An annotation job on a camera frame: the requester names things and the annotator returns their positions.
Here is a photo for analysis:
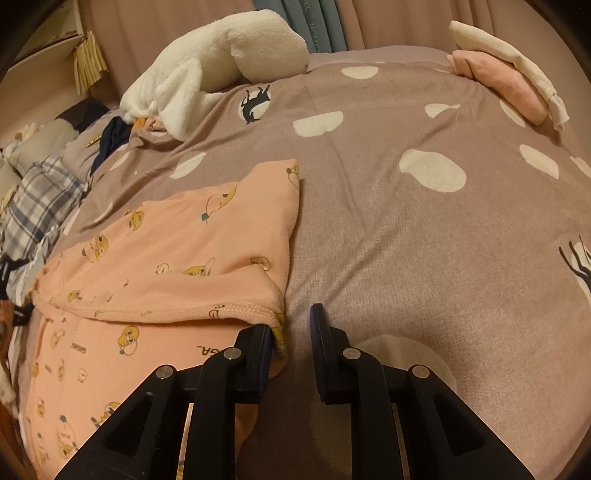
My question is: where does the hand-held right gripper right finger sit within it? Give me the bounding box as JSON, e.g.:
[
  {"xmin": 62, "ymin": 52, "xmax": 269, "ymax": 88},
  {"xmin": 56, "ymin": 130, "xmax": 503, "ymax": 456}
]
[{"xmin": 309, "ymin": 303, "xmax": 527, "ymax": 480}]

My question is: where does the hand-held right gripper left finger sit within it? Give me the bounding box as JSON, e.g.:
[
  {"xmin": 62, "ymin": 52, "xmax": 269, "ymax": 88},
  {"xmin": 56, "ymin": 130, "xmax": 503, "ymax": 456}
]
[{"xmin": 54, "ymin": 324, "xmax": 278, "ymax": 480}]

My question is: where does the peach cartoon-print garment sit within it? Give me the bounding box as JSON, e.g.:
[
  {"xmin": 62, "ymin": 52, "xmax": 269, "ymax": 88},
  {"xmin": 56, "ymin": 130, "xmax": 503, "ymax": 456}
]
[{"xmin": 18, "ymin": 159, "xmax": 303, "ymax": 476}]

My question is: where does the mauve polka-dot blanket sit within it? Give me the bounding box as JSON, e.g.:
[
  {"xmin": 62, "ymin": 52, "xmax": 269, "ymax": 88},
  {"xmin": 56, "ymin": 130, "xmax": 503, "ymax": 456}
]
[{"xmin": 18, "ymin": 48, "xmax": 591, "ymax": 480}]

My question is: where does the grey garment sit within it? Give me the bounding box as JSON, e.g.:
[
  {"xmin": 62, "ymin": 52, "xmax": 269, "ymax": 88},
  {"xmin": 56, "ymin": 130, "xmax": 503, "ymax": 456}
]
[{"xmin": 0, "ymin": 226, "xmax": 63, "ymax": 301}]

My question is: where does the navy cloth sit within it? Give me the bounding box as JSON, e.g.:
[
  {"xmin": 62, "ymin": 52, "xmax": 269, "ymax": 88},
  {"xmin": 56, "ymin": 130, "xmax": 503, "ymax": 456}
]
[{"xmin": 90, "ymin": 117, "xmax": 141, "ymax": 174}]

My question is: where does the plaid pillow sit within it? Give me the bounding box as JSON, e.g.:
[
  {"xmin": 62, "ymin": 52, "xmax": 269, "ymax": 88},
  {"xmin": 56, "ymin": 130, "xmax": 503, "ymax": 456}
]
[{"xmin": 0, "ymin": 154, "xmax": 88, "ymax": 278}]

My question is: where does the grey pillow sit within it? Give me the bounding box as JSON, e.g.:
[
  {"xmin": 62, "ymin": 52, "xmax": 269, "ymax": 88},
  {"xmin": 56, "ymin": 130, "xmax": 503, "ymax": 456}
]
[{"xmin": 4, "ymin": 117, "xmax": 77, "ymax": 176}]

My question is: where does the teal curtain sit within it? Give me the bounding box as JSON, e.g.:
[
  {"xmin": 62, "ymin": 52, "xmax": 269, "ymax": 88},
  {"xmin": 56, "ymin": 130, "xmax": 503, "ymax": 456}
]
[{"xmin": 265, "ymin": 0, "xmax": 347, "ymax": 54}]

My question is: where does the folded pink cloth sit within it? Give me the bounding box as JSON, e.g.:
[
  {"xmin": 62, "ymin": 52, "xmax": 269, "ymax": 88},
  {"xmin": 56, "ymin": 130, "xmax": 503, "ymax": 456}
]
[{"xmin": 447, "ymin": 48, "xmax": 550, "ymax": 124}]

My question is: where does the yellow tassel bundle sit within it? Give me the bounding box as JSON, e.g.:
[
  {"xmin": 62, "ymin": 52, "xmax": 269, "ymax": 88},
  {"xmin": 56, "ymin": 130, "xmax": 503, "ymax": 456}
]
[{"xmin": 73, "ymin": 31, "xmax": 109, "ymax": 95}]

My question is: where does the pink curtain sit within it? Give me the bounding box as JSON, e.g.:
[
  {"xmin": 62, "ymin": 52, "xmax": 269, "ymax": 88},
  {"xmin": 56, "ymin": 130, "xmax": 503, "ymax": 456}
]
[{"xmin": 78, "ymin": 0, "xmax": 546, "ymax": 107}]

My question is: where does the folded cream cloth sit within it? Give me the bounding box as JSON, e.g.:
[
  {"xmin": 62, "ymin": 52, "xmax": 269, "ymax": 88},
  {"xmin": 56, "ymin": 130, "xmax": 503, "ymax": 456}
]
[{"xmin": 449, "ymin": 20, "xmax": 568, "ymax": 132}]

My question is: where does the cream shelf unit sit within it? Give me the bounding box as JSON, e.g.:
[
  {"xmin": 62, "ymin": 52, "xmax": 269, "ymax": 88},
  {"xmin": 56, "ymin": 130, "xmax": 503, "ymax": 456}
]
[{"xmin": 4, "ymin": 0, "xmax": 93, "ymax": 107}]

